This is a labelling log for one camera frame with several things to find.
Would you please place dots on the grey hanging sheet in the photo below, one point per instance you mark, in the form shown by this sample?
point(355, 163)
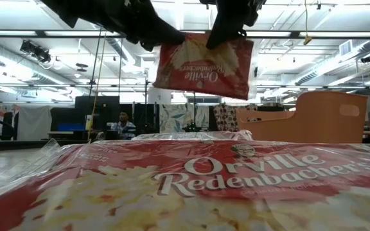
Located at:
point(34, 123)

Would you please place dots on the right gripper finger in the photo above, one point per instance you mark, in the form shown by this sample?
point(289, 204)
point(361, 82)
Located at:
point(223, 32)

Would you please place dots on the black monitor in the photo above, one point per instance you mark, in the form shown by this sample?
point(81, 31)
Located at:
point(98, 112)

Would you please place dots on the black ceiling-mounted device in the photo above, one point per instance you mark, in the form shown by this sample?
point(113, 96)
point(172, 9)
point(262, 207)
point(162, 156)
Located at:
point(35, 51)

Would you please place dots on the black ceiling speaker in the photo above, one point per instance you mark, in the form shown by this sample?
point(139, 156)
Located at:
point(368, 58)

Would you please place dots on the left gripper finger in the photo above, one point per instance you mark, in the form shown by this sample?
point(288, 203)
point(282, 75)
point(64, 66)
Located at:
point(169, 37)
point(149, 46)

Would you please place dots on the orange plastic basket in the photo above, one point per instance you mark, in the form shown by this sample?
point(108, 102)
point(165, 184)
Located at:
point(316, 118)

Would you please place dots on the blue panel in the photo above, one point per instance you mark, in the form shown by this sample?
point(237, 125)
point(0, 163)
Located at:
point(71, 127)

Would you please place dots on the dotted pattern partition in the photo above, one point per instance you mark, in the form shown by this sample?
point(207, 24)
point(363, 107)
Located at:
point(225, 117)

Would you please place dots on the person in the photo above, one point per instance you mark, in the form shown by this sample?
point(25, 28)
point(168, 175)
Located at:
point(124, 125)

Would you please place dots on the red Orville popcorn bag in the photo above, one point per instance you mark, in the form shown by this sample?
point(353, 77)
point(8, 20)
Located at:
point(188, 136)
point(204, 70)
point(204, 192)

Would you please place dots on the leaf pattern partition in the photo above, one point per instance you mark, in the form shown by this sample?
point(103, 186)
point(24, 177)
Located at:
point(175, 118)

